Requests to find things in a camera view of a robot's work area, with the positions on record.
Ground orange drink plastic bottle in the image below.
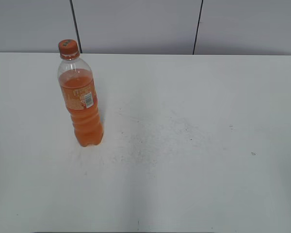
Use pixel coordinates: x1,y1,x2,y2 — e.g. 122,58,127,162
57,52,103,147

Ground orange bottle cap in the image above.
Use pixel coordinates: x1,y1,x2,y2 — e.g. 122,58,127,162
58,39,79,56

